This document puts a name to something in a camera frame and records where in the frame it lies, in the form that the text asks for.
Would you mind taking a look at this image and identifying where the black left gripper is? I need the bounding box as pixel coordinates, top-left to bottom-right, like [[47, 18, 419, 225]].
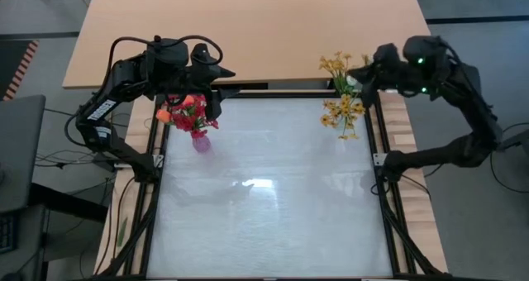
[[181, 43, 241, 123]]

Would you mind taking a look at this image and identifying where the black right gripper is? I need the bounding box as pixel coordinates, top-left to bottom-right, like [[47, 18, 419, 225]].
[[346, 43, 410, 109]]

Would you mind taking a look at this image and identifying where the red artificial flower bunch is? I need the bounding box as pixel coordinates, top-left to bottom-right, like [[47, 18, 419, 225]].
[[189, 93, 220, 130], [166, 105, 207, 134]]

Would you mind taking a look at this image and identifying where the yellow artificial flower bunch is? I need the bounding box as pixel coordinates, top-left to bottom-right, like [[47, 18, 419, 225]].
[[317, 50, 372, 141]]

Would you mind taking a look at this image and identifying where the pink glass vase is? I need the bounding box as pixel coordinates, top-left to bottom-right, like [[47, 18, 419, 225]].
[[191, 131, 213, 155]]

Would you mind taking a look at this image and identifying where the large tan wooden desk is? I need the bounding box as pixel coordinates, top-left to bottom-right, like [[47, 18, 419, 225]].
[[62, 0, 447, 89]]

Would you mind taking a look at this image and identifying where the black chair base leg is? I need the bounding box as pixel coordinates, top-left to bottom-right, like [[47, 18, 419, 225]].
[[498, 128, 529, 155]]

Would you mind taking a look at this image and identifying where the loose green leaf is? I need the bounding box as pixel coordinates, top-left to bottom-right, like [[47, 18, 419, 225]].
[[116, 217, 129, 248]]

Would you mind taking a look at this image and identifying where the black mat with striped edge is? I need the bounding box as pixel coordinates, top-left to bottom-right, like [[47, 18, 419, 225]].
[[0, 39, 41, 101]]

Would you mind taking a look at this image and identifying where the grey side desk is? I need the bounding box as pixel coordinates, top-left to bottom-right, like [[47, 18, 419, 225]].
[[0, 93, 47, 214]]

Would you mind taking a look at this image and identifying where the black keyboard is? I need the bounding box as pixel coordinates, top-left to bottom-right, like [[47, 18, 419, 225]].
[[0, 213, 18, 254]]

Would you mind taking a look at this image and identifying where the black aluminium table frame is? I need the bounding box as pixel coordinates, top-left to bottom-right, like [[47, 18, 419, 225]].
[[140, 89, 404, 280]]

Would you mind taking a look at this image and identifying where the black floor cable loop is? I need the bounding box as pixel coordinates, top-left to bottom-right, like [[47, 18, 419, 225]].
[[489, 122, 529, 195]]

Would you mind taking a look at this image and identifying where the black diagonal frame strut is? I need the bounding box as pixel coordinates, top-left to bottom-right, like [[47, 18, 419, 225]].
[[98, 208, 156, 276], [382, 206, 439, 276]]

